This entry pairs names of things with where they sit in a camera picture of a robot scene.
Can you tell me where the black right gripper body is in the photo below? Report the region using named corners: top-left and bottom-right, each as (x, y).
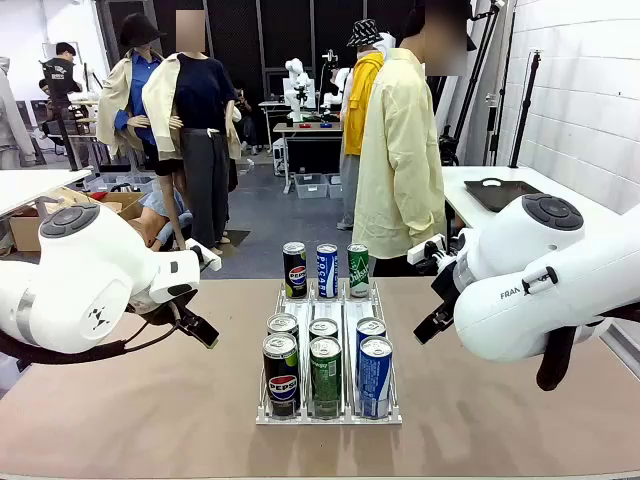
top-left (430, 259), bottom-right (466, 314)

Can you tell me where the grey background table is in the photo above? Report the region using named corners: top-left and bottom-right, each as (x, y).
top-left (272, 121), bottom-right (347, 195)

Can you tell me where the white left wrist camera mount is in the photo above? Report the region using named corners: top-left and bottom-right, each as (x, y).
top-left (185, 238), bottom-right (222, 272)

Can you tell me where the mannequin in grey hoodie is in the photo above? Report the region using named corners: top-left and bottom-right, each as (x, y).
top-left (0, 57), bottom-right (37, 170)

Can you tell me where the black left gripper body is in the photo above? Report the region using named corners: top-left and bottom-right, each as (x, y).
top-left (134, 293), bottom-right (200, 329)

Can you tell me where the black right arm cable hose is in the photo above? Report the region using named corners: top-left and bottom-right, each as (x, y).
top-left (536, 302), bottom-right (640, 392)

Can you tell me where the mannequin in yellow hoodie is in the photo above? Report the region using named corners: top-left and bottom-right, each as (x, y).
top-left (338, 18), bottom-right (396, 232)

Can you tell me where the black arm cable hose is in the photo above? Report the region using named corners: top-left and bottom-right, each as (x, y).
top-left (0, 299), bottom-right (199, 367)
top-left (536, 302), bottom-right (640, 392)

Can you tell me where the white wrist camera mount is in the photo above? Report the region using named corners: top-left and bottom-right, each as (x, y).
top-left (185, 238), bottom-right (222, 272)
top-left (407, 234), bottom-right (448, 267)

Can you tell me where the black serving tray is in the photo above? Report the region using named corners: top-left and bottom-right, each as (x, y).
top-left (463, 178), bottom-right (545, 214)

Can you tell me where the green Chilsung cider can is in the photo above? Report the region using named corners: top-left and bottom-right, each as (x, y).
top-left (347, 243), bottom-right (371, 299)

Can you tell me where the mannequin in blue shirt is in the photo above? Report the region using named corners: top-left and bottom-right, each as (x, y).
top-left (96, 13), bottom-right (169, 174)

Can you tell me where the black white bucket hat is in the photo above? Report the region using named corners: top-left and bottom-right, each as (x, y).
top-left (346, 18), bottom-right (385, 49)

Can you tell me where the person in yellow shirt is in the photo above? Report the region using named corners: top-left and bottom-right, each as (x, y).
top-left (351, 0), bottom-right (476, 279)

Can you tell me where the blue Pocari Sweat can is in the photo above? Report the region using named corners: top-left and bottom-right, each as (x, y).
top-left (358, 335), bottom-right (395, 420)
top-left (316, 243), bottom-right (340, 299)
top-left (355, 316), bottom-right (388, 346)

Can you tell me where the black brimmed hat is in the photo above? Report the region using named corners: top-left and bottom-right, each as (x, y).
top-left (118, 13), bottom-right (168, 49)

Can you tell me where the black light stand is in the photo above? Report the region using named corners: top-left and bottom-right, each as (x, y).
top-left (508, 49), bottom-right (545, 169)

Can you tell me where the mannequin in navy tee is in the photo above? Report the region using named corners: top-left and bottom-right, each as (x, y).
top-left (141, 9), bottom-right (244, 256)

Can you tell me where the person in black shirt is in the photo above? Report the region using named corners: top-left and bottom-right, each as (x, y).
top-left (38, 42), bottom-right (84, 96)

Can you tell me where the seated person in dark clothes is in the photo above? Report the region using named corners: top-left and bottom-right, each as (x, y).
top-left (233, 82), bottom-right (259, 156)

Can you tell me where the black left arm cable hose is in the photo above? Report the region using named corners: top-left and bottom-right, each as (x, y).
top-left (0, 299), bottom-right (199, 367)

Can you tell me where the green soda can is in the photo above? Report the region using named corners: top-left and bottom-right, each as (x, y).
top-left (308, 336), bottom-right (344, 420)
top-left (308, 317), bottom-right (340, 344)

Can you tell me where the black Pepsi can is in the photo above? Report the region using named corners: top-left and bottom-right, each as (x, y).
top-left (262, 332), bottom-right (302, 418)
top-left (282, 241), bottom-right (308, 300)
top-left (266, 313), bottom-right (300, 346)

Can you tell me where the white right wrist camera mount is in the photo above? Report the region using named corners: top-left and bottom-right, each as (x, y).
top-left (407, 234), bottom-right (448, 267)

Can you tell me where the person's right forearm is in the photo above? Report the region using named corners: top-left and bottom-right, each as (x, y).
top-left (399, 164), bottom-right (447, 251)

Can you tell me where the brown cardboard box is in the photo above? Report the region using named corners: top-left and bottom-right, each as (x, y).
top-left (8, 187), bottom-right (147, 253)

